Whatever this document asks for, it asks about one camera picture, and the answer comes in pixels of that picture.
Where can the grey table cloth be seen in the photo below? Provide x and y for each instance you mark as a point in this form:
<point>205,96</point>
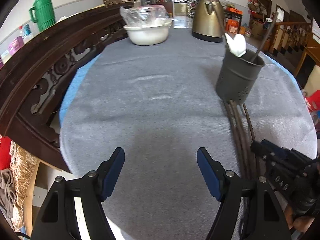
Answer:
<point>160,105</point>

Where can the white spoon left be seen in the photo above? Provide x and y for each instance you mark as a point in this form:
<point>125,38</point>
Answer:
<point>231,45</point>

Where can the dark wooden side table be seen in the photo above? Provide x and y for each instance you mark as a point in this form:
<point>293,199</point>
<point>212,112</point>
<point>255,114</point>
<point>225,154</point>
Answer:
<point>233,20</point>

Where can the dark carved wooden bench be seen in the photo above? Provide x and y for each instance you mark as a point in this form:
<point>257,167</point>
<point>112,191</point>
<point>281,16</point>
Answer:
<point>35,79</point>

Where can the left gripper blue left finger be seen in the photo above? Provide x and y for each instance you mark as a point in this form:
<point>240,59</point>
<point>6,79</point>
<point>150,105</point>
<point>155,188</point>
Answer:
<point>98,185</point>

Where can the white spoon right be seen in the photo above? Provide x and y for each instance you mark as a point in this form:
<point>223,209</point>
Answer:
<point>243,44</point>

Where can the person's right hand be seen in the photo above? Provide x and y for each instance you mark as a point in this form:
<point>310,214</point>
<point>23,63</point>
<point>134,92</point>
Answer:
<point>301,224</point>

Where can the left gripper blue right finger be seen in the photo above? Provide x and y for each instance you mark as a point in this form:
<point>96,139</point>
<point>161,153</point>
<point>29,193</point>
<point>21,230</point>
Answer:
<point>226,187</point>

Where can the gold electric kettle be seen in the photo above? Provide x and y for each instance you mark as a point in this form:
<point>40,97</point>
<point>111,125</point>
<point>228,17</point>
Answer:
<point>206,23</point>

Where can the dark grey utensil holder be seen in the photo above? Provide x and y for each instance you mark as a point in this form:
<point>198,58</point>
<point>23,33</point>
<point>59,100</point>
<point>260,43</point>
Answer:
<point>237,76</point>

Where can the white bowl with plastic bag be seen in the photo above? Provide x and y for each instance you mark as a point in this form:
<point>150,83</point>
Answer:
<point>146,25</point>

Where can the green thermos jug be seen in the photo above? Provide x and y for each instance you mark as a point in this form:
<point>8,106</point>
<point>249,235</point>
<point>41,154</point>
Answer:
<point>42,13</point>

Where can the dark wooden chopstick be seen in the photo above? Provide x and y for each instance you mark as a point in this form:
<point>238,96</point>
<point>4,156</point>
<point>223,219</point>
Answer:
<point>236,121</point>
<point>220,23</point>
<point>269,30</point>
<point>256,161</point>
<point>247,139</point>
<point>237,141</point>

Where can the blue table cloth underneath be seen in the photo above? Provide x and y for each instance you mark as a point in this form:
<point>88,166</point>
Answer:
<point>73,88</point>

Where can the white spoon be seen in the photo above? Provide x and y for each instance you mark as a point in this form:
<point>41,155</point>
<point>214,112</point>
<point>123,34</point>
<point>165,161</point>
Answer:
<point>243,44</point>
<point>231,45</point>

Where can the red bag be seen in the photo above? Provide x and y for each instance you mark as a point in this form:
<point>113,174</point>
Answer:
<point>5,157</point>

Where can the purple thermos bottle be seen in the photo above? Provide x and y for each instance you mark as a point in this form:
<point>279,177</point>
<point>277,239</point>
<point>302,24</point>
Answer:
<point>15,45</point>

